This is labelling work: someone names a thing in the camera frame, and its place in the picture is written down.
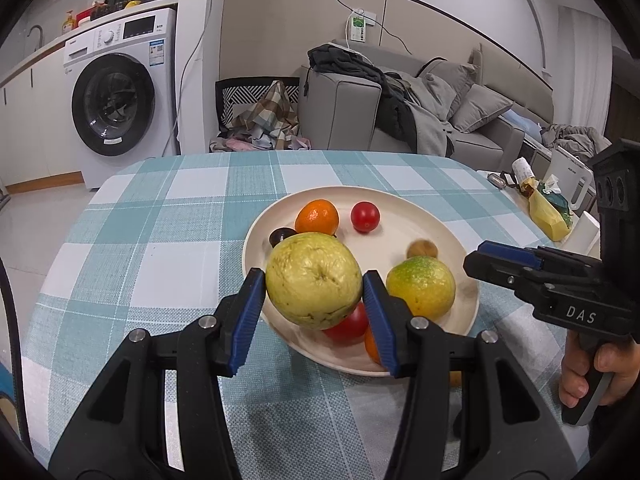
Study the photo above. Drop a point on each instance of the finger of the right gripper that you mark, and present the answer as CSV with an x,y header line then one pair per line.
x,y
524,275
510,253

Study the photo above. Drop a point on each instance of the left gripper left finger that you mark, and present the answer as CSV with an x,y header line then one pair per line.
x,y
118,430

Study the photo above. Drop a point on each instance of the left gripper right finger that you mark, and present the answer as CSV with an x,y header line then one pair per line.
x,y
471,411

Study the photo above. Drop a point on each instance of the brown longan fruit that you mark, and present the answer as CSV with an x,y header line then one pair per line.
x,y
422,248

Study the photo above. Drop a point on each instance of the red tomato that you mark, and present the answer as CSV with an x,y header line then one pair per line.
x,y
365,217
351,328

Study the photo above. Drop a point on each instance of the orange mandarin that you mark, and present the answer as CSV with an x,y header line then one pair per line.
x,y
370,345
319,216

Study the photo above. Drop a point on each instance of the person's right hand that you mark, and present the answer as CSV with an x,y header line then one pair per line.
x,y
622,360

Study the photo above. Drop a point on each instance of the yellow snack bag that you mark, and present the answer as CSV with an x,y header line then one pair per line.
x,y
551,213

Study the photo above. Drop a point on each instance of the red tomato in plate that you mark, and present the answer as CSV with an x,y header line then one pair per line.
x,y
351,328

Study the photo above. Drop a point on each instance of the cream round plate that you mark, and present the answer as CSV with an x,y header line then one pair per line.
x,y
401,224

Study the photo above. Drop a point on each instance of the teal checked tablecloth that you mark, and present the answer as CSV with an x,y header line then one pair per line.
x,y
160,244

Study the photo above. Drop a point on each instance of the grey cushion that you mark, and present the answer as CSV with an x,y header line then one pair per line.
x,y
480,106

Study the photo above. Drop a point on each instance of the dark purple plum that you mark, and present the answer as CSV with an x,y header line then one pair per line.
x,y
280,234

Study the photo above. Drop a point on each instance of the black jacket on sofa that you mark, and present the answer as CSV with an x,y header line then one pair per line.
x,y
346,103

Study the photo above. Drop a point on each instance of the orange mandarin in plate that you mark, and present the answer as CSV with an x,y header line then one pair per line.
x,y
319,216

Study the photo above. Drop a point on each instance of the grey sofa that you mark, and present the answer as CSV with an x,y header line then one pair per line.
x,y
435,89

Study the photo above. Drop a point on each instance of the plaid cloth in basket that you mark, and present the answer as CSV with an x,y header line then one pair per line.
x,y
271,123

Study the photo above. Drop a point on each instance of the black laundry basket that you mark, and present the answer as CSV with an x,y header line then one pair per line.
x,y
237,94

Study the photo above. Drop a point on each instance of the white washing machine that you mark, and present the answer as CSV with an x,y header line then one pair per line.
x,y
121,79

